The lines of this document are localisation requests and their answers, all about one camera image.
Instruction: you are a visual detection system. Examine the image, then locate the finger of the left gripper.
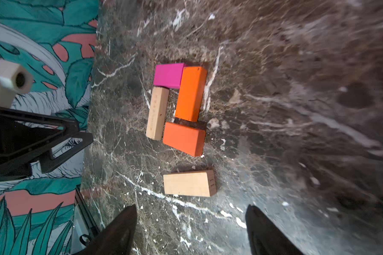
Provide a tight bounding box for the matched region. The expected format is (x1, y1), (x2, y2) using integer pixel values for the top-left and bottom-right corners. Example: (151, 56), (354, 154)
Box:
(0, 132), (94, 182)
(0, 107), (79, 153)

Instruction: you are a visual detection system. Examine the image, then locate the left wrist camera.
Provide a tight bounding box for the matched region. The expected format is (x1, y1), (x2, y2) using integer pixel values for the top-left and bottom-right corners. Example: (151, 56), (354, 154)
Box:
(0, 59), (34, 108)

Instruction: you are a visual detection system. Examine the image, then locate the black front rail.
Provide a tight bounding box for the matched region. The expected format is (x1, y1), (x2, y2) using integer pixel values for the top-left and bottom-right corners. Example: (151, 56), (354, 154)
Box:
(72, 185), (100, 252)

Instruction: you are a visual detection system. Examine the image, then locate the natural wood block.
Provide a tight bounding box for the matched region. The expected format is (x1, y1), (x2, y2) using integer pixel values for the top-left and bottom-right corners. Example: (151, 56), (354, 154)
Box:
(146, 87), (169, 140)
(163, 170), (217, 197)

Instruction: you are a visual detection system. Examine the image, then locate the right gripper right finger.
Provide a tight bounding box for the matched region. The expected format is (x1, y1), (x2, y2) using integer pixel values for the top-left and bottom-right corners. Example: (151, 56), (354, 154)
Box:
(245, 205), (303, 255)

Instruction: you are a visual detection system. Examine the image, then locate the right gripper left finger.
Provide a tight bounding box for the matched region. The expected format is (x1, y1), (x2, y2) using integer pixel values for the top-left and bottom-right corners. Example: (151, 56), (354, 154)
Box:
(71, 205), (137, 255)

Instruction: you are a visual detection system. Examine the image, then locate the orange block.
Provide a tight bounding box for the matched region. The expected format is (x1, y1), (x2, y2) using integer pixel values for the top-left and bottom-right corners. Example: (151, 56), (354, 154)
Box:
(175, 67), (207, 122)
(163, 122), (206, 157)

